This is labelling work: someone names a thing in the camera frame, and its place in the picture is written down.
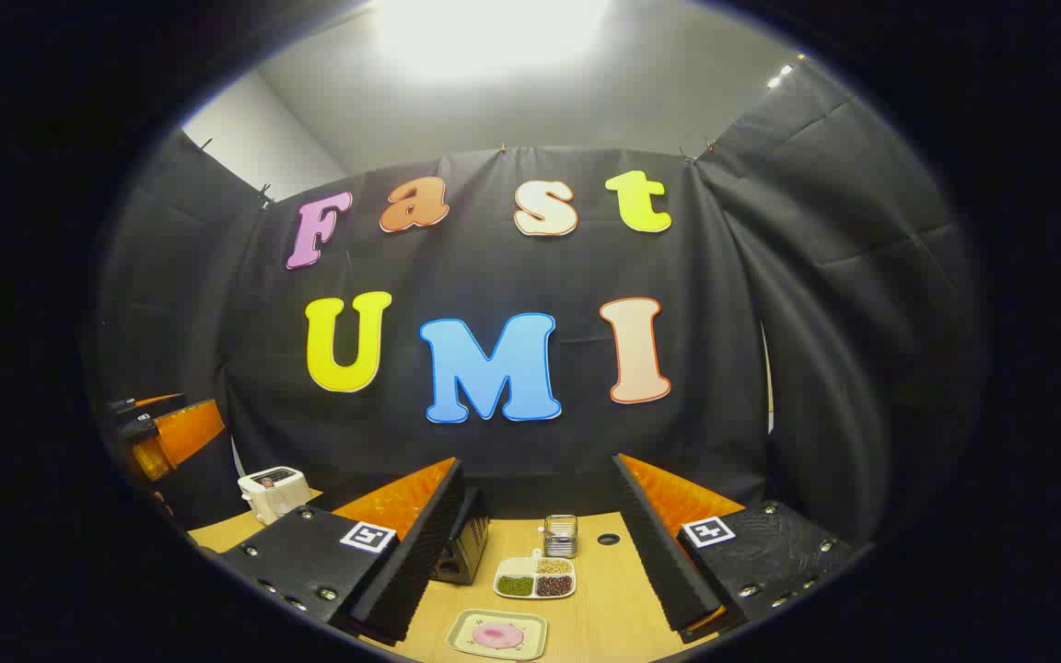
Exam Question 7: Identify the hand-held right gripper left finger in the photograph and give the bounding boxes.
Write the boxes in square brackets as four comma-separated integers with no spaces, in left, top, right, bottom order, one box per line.
[216,457,469,647]

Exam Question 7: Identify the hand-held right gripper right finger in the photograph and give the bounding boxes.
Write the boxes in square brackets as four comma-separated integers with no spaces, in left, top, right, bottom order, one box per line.
[612,451,856,646]

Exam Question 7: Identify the black electric oven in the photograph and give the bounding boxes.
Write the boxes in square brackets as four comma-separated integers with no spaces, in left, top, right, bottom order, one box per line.
[314,486,492,587]

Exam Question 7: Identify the cream square plate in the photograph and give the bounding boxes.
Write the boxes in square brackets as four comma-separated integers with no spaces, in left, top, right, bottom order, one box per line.
[447,608,549,662]

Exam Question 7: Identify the pink meat slice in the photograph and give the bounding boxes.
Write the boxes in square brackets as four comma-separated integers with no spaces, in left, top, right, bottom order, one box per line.
[472,622,526,650]

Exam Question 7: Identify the white divided plate with beans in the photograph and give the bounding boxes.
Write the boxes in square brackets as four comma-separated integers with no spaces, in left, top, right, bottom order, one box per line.
[494,550,578,600]

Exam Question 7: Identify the white toaster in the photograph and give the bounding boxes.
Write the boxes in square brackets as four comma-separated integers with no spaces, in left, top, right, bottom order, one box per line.
[238,466,312,526]

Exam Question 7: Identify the black backdrop cloth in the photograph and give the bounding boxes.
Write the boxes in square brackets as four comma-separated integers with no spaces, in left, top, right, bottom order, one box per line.
[93,60,987,553]

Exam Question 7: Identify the ceiling light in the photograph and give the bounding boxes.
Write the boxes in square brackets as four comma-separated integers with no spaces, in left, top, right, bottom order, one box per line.
[374,0,614,84]

